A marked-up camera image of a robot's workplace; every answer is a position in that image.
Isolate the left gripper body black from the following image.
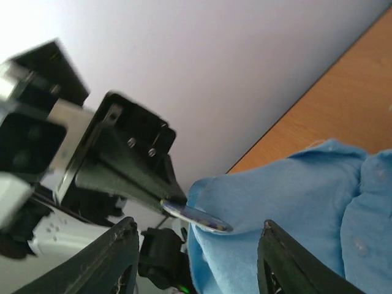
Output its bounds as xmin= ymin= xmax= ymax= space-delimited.
xmin=55 ymin=92 xmax=176 ymax=202

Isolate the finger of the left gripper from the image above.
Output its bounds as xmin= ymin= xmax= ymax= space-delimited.
xmin=75 ymin=153 xmax=186 ymax=212

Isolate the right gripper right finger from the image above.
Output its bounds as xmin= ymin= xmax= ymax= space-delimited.
xmin=257 ymin=219 xmax=362 ymax=294

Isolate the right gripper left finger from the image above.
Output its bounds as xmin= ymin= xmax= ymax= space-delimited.
xmin=16 ymin=217 xmax=139 ymax=294

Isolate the light blue shirt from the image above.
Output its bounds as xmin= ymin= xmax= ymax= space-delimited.
xmin=187 ymin=140 xmax=391 ymax=293

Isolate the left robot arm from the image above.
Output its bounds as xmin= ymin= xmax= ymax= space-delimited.
xmin=1 ymin=40 xmax=195 ymax=293

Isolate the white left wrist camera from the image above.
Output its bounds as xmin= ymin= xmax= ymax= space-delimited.
xmin=0 ymin=58 xmax=92 ymax=227

